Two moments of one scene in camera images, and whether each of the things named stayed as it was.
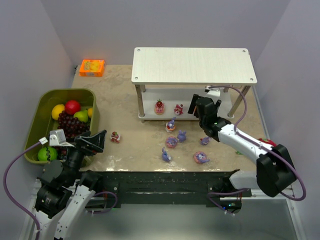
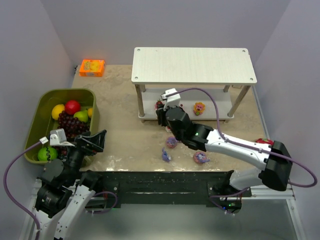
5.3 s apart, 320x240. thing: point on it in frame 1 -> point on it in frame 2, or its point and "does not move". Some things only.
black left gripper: [81, 143] does not move
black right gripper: [202, 107] -> [161, 115]
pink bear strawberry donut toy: [159, 108] does not move
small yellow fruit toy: [90, 111] does not move
